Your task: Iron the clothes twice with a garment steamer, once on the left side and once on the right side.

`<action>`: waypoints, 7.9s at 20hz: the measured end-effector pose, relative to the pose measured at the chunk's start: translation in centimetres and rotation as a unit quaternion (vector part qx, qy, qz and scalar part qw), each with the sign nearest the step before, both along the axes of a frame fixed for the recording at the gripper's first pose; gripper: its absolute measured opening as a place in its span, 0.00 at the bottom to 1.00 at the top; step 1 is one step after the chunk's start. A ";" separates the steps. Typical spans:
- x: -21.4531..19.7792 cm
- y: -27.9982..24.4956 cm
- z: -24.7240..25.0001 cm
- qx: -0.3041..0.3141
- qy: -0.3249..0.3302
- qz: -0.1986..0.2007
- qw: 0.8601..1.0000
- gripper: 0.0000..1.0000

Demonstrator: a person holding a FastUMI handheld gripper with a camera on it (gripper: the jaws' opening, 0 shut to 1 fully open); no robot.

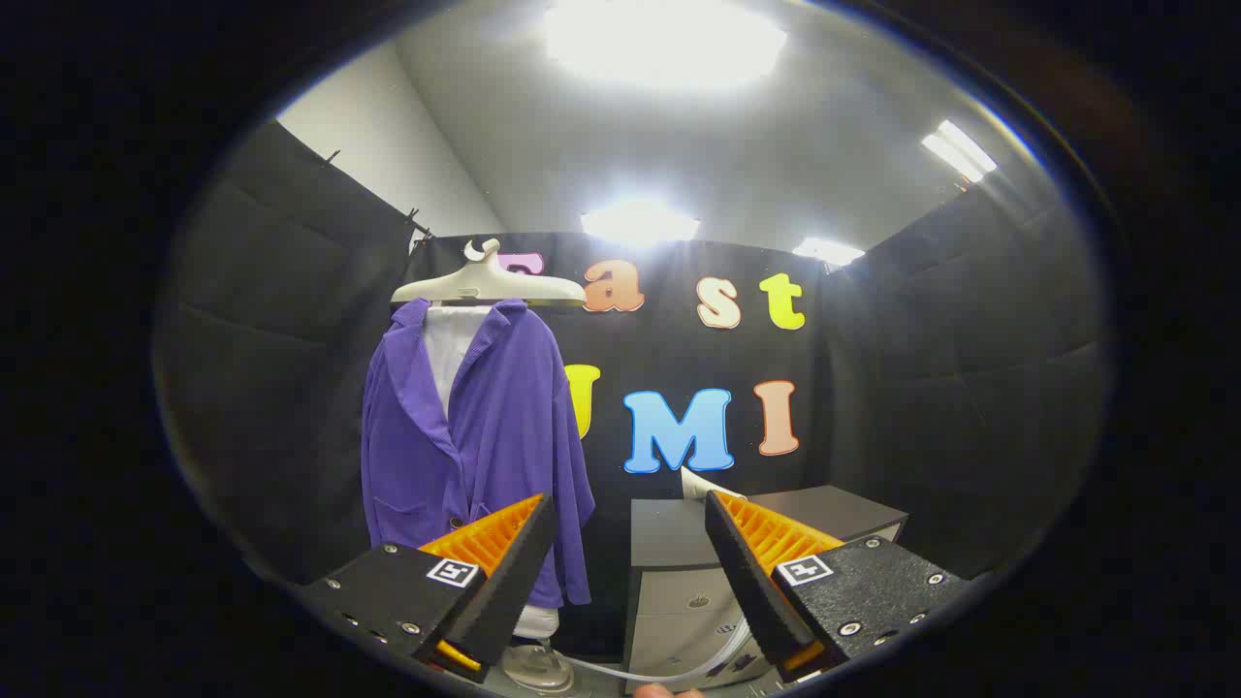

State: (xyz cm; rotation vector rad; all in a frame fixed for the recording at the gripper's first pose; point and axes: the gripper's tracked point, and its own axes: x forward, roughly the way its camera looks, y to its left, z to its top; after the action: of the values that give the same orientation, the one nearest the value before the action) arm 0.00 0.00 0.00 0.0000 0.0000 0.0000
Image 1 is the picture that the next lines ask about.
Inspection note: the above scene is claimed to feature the white garment steamer head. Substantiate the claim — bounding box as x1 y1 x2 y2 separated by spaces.
679 466 748 501

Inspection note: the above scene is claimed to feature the purple jacket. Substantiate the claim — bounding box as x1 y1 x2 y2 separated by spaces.
361 298 596 610

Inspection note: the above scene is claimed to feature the grey drawer cabinet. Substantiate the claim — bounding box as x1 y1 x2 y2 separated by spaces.
620 485 910 694

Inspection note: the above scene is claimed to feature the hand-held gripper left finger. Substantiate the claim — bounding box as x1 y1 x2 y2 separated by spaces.
301 492 560 684

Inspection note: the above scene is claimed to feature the ceiling light panel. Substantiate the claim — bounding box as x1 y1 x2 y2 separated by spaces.
921 119 998 183
793 238 866 267
543 0 788 93
580 201 701 245

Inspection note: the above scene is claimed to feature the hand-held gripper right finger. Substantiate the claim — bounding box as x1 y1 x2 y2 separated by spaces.
704 490 971 684

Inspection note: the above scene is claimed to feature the white steamer base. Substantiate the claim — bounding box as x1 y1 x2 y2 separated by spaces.
499 640 575 695

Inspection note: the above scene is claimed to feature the white clothes hanger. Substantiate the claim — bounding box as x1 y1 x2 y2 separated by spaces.
391 238 588 309

